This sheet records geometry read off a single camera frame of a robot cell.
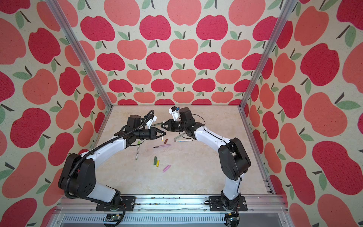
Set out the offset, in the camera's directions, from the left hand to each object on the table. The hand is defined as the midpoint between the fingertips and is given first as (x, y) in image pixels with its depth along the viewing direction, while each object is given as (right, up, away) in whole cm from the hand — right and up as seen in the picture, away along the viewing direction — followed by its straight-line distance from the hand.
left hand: (166, 135), depth 81 cm
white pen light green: (-21, -12, +14) cm, 28 cm away
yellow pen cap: (-6, -19, +7) cm, 21 cm away
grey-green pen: (+8, -3, +22) cm, 24 cm away
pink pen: (-4, -9, +15) cm, 18 cm away
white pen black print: (+10, -6, +18) cm, 21 cm away
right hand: (-2, +6, +2) cm, 6 cm away
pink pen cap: (-1, -22, +5) cm, 23 cm away
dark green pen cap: (-8, -17, +9) cm, 21 cm away
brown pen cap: (-2, -6, +16) cm, 17 cm away
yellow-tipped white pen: (-2, +1, +1) cm, 3 cm away
